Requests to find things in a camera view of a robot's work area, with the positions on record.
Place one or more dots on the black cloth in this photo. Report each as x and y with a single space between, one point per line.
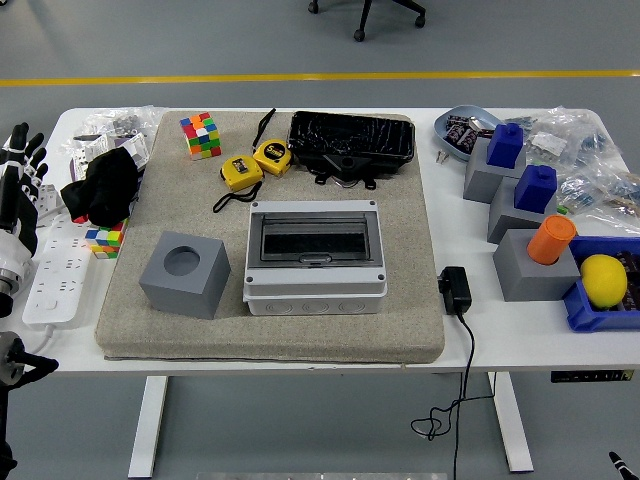
105 185

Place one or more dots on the orange cylinder battery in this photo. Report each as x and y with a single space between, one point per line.
550 240

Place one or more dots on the blue plastic bin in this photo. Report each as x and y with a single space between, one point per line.
585 312

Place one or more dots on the black office chair base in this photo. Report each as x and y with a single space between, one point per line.
364 15

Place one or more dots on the yellow tape measure black face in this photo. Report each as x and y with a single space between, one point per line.
241 172

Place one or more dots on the black table control panel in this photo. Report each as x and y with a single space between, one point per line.
592 376

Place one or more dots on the colourful puzzle cube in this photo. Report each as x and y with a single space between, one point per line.
201 136
102 242

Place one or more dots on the grey block with round hole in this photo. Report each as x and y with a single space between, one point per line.
185 295

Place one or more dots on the black power adapter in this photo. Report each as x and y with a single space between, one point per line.
456 292

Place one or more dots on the dark printed packets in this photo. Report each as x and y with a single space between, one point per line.
462 136

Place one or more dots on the clear bag of small parts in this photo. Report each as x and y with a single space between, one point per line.
125 120

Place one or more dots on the clear bag of mixed parts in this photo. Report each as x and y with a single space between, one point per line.
600 192

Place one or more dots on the small green connector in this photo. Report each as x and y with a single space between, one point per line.
563 209

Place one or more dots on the yellow tape measure round label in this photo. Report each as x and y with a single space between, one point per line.
274 156

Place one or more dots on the blue-grey dish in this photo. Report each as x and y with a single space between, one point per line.
446 142

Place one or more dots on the clear bag of blue parts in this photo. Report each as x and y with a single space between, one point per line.
565 137

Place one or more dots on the blue block with knob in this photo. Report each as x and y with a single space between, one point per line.
505 145
535 190

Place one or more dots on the white power strip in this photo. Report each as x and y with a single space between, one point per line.
60 280

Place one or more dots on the yellow lemon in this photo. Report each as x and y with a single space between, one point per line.
604 280

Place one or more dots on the grey-brown mat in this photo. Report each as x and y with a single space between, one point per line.
300 340

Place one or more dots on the white table leg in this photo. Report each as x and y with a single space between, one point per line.
150 425
510 425

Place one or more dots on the grey plastic junction box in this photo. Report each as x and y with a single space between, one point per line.
310 295

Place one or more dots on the black bracket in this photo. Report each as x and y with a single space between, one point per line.
345 165

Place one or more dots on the grey block holder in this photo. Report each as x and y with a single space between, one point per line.
505 220
525 280
480 180

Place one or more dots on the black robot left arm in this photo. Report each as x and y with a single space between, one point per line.
10 360

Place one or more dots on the white printed packets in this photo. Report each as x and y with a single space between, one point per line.
92 147

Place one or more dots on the white blue circuit breaker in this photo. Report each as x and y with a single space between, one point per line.
50 197

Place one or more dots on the small metal screws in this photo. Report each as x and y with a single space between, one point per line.
442 156

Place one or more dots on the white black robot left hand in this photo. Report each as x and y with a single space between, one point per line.
20 200

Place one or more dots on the black plastic tray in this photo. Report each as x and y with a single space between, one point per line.
350 135

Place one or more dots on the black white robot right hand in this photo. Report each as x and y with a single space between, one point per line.
622 465

